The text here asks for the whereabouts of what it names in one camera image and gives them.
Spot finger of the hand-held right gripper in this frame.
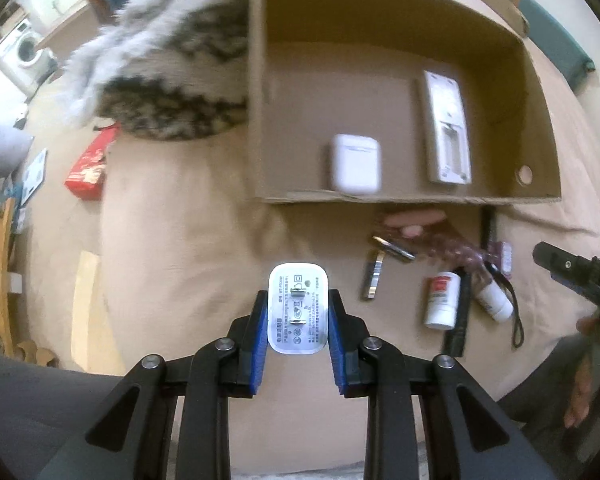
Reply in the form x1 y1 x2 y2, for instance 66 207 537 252
532 241 600 293

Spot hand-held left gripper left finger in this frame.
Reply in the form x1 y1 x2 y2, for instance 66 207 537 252
35 288 271 480

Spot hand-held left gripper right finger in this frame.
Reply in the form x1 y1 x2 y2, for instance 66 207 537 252
329 288 561 480

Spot white charger adapter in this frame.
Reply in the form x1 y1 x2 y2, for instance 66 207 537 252
268 262 331 356

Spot pink patterned box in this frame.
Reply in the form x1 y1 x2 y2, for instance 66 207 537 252
490 241 514 279

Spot plain white bottle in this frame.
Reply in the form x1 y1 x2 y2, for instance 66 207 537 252
472 272 515 322

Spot translucent brown comb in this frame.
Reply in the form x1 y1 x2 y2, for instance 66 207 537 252
420 232 496 275

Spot white bottle with label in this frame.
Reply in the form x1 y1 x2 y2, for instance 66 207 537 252
424 271 462 331

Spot black elongated device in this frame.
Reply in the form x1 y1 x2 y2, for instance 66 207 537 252
442 267 474 358

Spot pink rounded object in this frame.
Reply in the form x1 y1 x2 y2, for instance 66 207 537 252
382 210 448 239

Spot cardboard box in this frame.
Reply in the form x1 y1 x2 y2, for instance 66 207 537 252
247 0 563 206

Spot person's right hand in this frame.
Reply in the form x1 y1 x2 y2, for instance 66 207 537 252
564 316 600 429

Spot person's right leg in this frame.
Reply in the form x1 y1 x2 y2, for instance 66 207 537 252
495 332 588 433

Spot thin black stick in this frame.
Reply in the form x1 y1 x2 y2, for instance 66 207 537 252
480 207 497 261

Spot black silver stick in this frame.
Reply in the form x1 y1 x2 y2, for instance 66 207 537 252
362 251 386 302

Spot metal nail clipper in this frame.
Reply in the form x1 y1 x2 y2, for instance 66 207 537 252
372 236 416 262

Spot beige blanket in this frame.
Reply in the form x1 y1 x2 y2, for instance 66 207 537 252
25 5 600 476

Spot yellow board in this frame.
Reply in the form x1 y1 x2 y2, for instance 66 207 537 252
76 251 127 376

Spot white remote control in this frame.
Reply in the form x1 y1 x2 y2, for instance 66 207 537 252
422 70 473 186

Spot white earbuds case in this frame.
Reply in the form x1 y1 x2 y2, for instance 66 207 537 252
327 133 383 196

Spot teal mat edge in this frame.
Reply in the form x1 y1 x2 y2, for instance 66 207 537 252
467 0 596 92

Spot red carton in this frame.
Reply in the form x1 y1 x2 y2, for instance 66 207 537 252
64 125 121 202

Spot light blue booklet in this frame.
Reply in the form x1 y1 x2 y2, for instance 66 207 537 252
20 148 49 206

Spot grey pillow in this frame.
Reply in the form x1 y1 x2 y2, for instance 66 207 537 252
0 125 34 177

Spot white washing machine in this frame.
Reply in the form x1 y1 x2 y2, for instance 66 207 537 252
0 20 53 96

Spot curved wooden chair frame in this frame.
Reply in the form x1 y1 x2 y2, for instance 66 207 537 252
0 197 20 357

